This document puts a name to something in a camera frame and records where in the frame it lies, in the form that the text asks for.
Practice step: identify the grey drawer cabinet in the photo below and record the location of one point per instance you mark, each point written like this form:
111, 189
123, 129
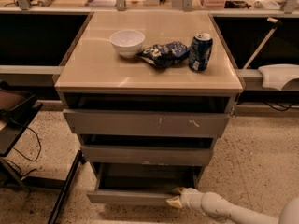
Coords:
97, 78

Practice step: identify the grey drawer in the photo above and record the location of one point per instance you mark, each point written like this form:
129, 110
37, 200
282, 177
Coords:
148, 155
137, 184
138, 123

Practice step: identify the white dustpan with handle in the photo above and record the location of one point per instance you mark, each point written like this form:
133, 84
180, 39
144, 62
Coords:
275, 76

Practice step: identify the blue chip bag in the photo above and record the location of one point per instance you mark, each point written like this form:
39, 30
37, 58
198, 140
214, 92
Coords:
166, 55

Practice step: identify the white bowl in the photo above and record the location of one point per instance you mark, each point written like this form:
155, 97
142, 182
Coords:
127, 43

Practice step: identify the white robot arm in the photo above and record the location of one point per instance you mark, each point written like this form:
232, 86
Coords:
212, 205

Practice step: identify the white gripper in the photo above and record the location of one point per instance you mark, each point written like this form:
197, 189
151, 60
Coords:
192, 197

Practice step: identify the grey bottom drawer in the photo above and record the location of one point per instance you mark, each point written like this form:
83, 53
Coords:
137, 184

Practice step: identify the grey middle drawer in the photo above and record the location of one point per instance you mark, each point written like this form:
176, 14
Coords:
148, 155

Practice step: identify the blue soda can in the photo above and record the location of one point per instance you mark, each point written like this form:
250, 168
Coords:
200, 51

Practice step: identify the black cart stand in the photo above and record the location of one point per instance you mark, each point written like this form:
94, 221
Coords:
17, 110

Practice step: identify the grey top drawer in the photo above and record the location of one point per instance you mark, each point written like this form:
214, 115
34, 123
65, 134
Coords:
138, 123

